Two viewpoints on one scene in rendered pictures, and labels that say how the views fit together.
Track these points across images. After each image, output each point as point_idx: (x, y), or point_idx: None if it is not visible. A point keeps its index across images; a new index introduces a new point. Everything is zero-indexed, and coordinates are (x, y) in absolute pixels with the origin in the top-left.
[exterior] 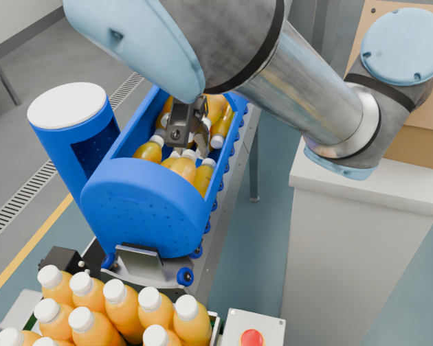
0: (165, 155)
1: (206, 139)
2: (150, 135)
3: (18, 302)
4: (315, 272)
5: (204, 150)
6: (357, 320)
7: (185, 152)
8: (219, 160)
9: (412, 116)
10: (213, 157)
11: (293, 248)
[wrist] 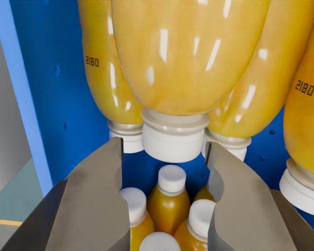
0: (249, 167)
1: (29, 225)
2: (302, 210)
3: None
4: None
5: (89, 161)
6: None
7: (188, 144)
8: (26, 118)
9: None
10: (150, 171)
11: None
